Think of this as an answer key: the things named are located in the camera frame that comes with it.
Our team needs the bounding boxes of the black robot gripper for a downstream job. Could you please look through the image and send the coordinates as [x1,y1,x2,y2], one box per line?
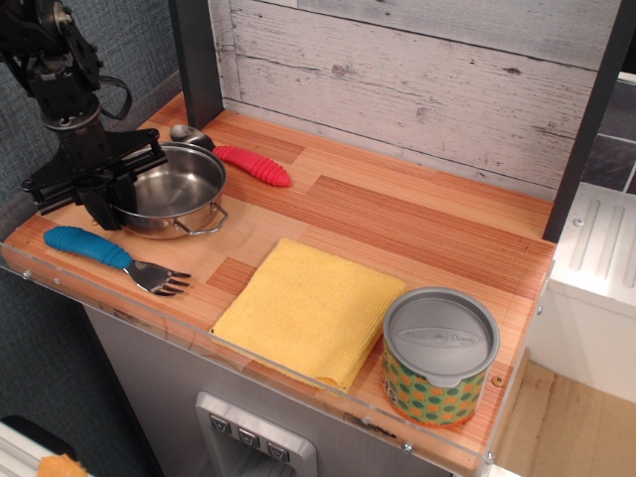
[22,116,166,231]

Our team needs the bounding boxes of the stainless steel pot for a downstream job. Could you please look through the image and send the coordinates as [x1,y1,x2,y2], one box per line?
[114,142,230,239]

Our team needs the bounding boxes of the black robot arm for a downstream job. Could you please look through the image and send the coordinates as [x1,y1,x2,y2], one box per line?
[1,1,166,231]

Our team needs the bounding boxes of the clear acrylic edge guard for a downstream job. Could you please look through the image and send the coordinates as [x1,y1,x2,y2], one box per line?
[0,240,498,468]

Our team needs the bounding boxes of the yellow folded cloth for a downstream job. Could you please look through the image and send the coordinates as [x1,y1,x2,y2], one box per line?
[213,238,407,393]

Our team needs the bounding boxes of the orange cloth piece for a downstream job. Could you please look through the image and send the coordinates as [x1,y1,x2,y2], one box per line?
[36,454,88,477]

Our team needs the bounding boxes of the grey dispenser panel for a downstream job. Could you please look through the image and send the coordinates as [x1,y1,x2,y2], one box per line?
[195,392,318,476]

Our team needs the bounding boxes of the patterned can with grey lid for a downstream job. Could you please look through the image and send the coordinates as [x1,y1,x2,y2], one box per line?
[382,287,500,427]

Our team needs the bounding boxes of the white plastic appliance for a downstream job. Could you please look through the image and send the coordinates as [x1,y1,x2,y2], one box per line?
[526,184,635,401]

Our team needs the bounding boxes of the blue handled fork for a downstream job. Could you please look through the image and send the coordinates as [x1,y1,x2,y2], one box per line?
[44,226,191,297]

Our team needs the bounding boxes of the red handled spoon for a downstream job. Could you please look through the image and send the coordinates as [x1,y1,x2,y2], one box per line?
[170,124,292,187]

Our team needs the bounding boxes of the dark grey left post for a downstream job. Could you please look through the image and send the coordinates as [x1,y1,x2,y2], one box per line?
[168,0,225,129]

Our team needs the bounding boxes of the dark grey post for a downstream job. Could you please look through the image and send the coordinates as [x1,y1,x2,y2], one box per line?
[543,0,635,243]
[168,0,225,129]

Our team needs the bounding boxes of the dark grey right post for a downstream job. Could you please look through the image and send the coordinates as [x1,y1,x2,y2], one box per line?
[543,0,635,243]

